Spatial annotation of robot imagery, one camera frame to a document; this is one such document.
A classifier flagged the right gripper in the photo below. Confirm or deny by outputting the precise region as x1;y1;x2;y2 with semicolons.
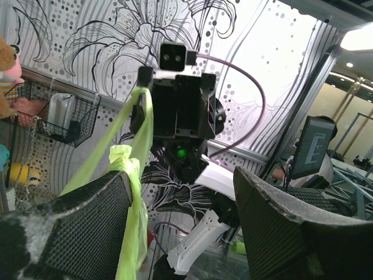
129;66;226;141

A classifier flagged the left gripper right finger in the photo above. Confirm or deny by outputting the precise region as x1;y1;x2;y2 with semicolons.
233;167;372;279

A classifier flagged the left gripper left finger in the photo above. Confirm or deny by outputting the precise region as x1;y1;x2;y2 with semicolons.
0;170;135;280

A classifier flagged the green trash bag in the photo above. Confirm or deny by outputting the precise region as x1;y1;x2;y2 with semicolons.
60;87;154;279

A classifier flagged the yellow plush toy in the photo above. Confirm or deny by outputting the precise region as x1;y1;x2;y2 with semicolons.
10;163;41;186

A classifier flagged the computer monitor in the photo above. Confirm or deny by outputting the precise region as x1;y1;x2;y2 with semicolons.
288;116;336;180

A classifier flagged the silver foil pouch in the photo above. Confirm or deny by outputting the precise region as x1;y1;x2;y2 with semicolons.
47;93;76;130

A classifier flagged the teal folded cloth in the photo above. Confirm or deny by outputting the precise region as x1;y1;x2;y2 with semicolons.
0;145;10;172

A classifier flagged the pink plush toy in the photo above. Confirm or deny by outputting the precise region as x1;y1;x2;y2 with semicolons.
1;60;24;89

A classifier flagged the brown plush bear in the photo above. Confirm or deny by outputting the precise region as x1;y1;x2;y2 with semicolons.
0;34;18;119

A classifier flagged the black wire basket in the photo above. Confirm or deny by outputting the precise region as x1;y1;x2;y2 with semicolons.
4;80;101;148

